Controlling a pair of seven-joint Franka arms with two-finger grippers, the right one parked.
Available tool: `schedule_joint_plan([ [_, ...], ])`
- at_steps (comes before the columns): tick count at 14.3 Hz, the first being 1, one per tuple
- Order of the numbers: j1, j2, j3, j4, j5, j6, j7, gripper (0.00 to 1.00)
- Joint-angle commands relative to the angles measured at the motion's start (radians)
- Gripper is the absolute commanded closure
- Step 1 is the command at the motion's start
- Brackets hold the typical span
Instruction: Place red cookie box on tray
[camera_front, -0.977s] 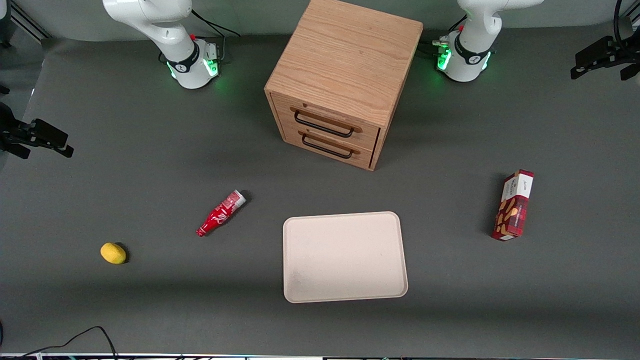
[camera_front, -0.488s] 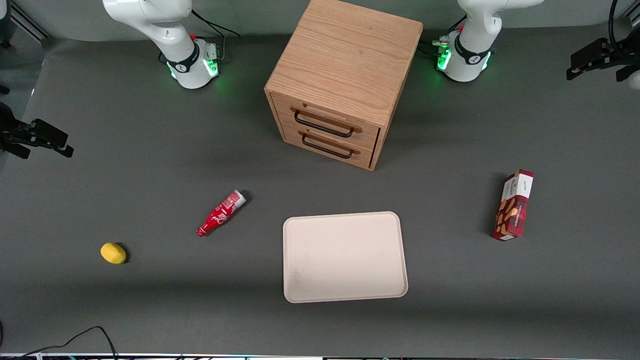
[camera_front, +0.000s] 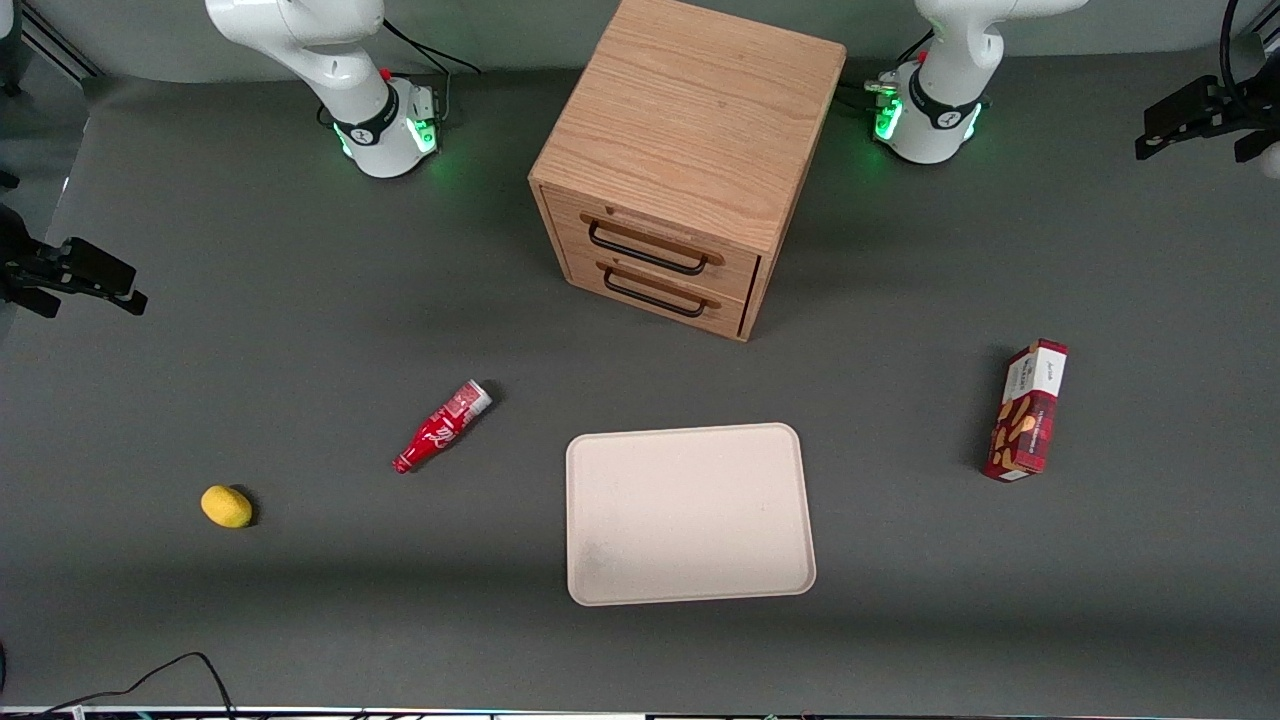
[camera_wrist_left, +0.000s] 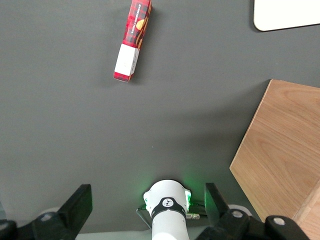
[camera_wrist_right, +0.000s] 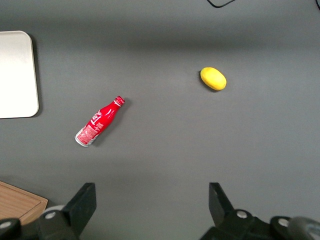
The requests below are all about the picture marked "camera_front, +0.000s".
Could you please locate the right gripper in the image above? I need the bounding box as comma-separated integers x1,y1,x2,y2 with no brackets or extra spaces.
0,204,67,320

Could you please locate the red cookie box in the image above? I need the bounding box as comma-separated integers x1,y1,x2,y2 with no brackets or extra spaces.
983,338,1070,485

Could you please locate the beige rectangular tray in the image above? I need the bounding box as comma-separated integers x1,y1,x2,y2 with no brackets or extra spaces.
564,422,818,608

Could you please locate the yellow lemon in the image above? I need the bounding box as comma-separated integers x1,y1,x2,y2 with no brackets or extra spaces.
200,484,255,530

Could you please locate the red soda bottle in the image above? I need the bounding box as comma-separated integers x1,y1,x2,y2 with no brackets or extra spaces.
391,378,495,476

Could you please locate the wooden two-drawer cabinet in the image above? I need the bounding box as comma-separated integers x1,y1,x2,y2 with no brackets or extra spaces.
528,0,848,343

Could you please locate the black aluminium frame rail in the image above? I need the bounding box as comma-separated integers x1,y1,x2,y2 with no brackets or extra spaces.
18,0,103,83

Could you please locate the black left arm base cable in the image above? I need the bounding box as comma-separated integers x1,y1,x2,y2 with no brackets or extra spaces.
838,28,935,113

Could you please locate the black arm base cable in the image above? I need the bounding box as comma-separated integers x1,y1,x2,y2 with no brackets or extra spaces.
838,28,935,113
382,17,483,133

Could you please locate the black cable at table edge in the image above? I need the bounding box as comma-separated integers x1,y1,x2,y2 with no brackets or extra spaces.
0,651,237,720

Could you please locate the black right arm base cable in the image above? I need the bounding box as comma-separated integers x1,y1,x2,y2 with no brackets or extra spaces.
382,17,483,133

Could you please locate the wooden drawer front with handle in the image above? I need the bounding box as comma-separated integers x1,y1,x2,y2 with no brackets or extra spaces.
560,248,751,337
543,185,762,303

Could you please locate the black metal drawer handle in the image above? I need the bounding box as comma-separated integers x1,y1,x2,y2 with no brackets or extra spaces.
602,267,708,320
587,220,710,277

